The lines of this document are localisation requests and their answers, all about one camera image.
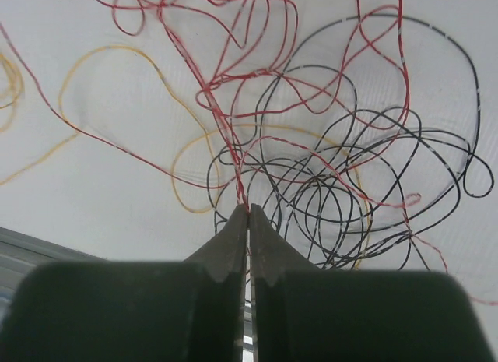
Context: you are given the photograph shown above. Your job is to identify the aluminium mounting rail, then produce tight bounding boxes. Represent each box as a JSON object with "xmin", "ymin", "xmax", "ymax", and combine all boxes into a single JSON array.
[{"xmin": 1, "ymin": 227, "xmax": 102, "ymax": 318}]

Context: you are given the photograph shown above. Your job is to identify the red white twisted wire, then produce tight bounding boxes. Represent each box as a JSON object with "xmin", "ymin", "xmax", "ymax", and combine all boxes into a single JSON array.
[{"xmin": 167, "ymin": 38, "xmax": 498, "ymax": 307}]

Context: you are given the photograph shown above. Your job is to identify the thin coloured wires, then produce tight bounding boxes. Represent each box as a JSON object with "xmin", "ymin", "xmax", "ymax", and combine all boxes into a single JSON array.
[{"xmin": 0, "ymin": 0, "xmax": 492, "ymax": 272}]

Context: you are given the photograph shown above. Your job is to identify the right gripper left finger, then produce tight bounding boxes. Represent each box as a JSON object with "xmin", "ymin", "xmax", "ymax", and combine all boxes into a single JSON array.
[{"xmin": 1, "ymin": 206, "xmax": 248, "ymax": 361}]

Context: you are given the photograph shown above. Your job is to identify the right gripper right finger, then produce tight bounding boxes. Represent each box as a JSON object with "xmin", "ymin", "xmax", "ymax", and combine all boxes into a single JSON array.
[{"xmin": 249, "ymin": 205, "xmax": 494, "ymax": 361}]

